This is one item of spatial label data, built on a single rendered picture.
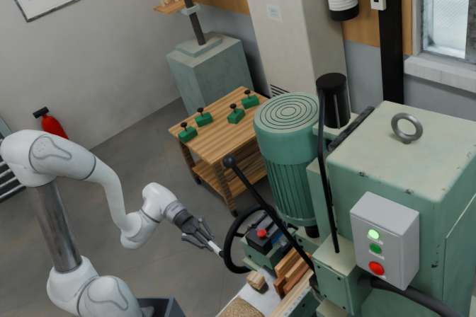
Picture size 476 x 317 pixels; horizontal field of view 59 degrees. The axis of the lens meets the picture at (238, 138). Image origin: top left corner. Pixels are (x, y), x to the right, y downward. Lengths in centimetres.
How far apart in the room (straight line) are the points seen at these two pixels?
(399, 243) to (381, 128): 24
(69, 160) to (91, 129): 277
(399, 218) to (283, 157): 32
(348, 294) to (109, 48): 338
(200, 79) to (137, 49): 98
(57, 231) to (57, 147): 39
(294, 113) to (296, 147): 8
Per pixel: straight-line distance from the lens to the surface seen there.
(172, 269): 279
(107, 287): 167
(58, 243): 170
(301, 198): 107
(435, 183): 77
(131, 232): 181
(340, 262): 94
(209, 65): 334
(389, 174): 78
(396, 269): 83
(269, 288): 141
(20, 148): 151
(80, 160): 143
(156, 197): 182
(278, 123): 97
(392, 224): 76
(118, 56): 406
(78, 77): 399
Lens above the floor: 206
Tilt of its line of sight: 35 degrees down
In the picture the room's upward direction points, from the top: 18 degrees counter-clockwise
